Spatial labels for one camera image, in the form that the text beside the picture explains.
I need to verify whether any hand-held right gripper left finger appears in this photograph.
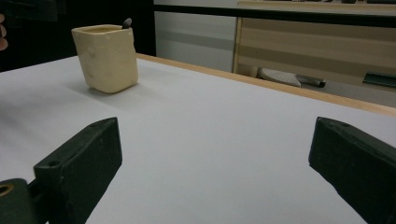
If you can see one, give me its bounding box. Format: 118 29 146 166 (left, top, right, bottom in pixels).
33 117 123 224

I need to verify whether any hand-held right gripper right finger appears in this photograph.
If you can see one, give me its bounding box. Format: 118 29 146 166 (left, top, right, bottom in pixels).
308 116 396 224

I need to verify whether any cream square cup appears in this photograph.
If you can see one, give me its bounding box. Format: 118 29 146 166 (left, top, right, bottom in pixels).
71 23 139 94

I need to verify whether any wooden table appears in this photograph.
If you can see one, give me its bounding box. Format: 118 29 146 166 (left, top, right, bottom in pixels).
135 52 396 119

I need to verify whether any grey chair base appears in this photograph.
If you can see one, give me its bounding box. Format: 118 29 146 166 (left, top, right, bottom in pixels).
257 67 327 89

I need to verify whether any white table board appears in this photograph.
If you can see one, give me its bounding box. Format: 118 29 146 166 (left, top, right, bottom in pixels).
0 55 396 224

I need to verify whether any wooden cabinet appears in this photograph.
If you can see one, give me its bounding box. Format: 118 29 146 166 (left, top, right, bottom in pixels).
232 0 396 94

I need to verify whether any black curtain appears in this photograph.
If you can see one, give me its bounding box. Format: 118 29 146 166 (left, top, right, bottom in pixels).
0 0 157 74

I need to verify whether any white cabinet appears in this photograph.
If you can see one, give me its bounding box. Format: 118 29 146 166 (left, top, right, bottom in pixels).
153 0 240 74

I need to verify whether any black horizontal bar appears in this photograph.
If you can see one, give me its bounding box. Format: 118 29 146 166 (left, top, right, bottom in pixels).
153 4 396 29

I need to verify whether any grey drawer handle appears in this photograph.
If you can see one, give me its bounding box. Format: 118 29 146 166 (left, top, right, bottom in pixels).
361 71 396 90

